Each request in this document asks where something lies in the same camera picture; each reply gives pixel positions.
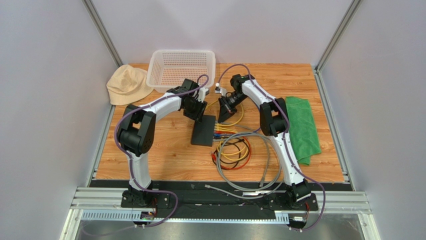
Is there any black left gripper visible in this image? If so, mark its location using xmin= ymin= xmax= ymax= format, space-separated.
xmin=183 ymin=97 xmax=208 ymax=124

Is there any black network switch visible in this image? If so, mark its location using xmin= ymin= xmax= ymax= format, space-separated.
xmin=191 ymin=115 xmax=216 ymax=147

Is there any grey ethernet cable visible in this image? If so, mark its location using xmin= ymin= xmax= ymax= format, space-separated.
xmin=214 ymin=122 xmax=271 ymax=187

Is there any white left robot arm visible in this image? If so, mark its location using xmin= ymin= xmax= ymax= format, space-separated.
xmin=114 ymin=79 xmax=210 ymax=208

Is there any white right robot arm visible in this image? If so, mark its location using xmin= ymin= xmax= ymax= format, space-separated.
xmin=218 ymin=74 xmax=312 ymax=209

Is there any white perforated plastic basket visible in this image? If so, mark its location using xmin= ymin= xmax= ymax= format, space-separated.
xmin=146 ymin=49 xmax=216 ymax=93

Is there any cream bucket hat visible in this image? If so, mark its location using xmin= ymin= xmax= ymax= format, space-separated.
xmin=106 ymin=64 xmax=154 ymax=106

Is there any green cloth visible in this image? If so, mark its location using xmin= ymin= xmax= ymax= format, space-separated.
xmin=285 ymin=96 xmax=322 ymax=166

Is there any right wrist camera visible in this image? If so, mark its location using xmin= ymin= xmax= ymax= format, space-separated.
xmin=214 ymin=82 xmax=228 ymax=97

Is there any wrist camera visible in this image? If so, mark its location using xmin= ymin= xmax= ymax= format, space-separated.
xmin=197 ymin=87 xmax=210 ymax=102
xmin=214 ymin=82 xmax=228 ymax=97

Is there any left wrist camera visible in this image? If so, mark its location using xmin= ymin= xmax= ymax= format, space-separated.
xmin=197 ymin=87 xmax=210 ymax=102

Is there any red ethernet cable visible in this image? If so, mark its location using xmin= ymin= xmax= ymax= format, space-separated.
xmin=211 ymin=129 xmax=253 ymax=171

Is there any long grey coiled cable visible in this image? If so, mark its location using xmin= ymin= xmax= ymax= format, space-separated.
xmin=204 ymin=132 xmax=287 ymax=200

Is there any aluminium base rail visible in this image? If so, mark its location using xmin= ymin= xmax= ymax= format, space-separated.
xmin=70 ymin=187 xmax=372 ymax=224

